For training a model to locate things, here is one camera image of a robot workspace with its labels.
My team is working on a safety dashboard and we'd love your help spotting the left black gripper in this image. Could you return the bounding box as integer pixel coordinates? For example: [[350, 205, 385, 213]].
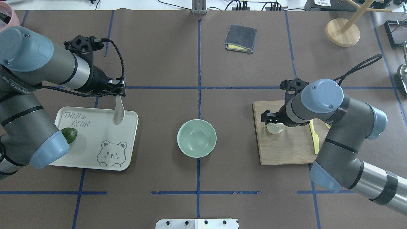
[[91, 66, 126, 97]]

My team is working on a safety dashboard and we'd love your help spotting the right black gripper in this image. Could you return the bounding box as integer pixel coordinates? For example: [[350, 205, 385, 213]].
[[261, 106, 296, 127]]

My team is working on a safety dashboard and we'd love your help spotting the white ceramic spoon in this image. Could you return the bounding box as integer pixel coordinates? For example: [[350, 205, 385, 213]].
[[112, 95, 125, 125]]

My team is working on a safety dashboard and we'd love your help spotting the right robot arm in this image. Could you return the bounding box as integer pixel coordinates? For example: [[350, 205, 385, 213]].
[[261, 79, 407, 215]]

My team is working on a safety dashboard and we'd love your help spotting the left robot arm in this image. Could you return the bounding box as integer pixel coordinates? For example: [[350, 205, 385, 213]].
[[0, 26, 126, 180]]

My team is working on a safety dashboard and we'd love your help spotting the green ceramic bowl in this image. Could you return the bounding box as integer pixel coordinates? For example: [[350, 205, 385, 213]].
[[177, 119, 217, 158]]

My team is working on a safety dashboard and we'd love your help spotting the pink bowl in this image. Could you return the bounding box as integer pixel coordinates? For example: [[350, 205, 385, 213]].
[[0, 1, 20, 32]]

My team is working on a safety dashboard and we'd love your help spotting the bamboo cutting board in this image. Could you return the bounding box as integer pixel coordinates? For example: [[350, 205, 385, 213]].
[[252, 101, 317, 166]]

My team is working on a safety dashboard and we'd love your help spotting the yellow plastic knife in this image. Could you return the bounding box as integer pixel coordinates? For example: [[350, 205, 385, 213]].
[[309, 120, 320, 155]]

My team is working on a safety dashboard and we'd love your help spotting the white bear tray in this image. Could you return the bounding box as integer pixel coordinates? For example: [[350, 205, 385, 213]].
[[52, 106, 139, 171]]

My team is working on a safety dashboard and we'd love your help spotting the green avocado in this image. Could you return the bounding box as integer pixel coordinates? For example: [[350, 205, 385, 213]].
[[61, 127, 78, 144]]

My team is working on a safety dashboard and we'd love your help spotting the grey folded cloth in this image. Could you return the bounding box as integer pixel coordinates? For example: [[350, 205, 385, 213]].
[[224, 24, 258, 54]]

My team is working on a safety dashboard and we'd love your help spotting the wooden mug tree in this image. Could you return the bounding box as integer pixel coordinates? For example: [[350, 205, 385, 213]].
[[325, 0, 393, 47]]

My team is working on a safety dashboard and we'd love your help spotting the metal scoop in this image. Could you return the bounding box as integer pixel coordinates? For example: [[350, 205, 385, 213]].
[[395, 41, 407, 98]]

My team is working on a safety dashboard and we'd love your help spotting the black glass rack tray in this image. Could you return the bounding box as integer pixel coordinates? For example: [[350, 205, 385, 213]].
[[384, 20, 407, 47]]

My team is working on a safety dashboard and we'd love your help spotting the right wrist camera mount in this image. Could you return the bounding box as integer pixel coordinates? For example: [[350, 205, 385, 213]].
[[279, 79, 309, 105]]

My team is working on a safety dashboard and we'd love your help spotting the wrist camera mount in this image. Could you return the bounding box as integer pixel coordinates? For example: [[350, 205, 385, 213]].
[[63, 35, 104, 65], [279, 79, 309, 105]]

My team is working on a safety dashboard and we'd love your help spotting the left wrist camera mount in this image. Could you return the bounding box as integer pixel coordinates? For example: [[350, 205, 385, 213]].
[[63, 35, 104, 65]]

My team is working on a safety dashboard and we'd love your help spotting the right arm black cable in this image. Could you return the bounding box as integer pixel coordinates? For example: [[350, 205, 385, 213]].
[[332, 53, 383, 86]]

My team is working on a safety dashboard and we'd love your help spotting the aluminium frame post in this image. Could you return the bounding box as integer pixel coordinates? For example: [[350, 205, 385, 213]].
[[191, 0, 207, 15]]

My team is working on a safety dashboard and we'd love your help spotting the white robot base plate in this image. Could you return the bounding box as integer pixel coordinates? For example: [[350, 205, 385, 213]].
[[155, 218, 239, 229]]

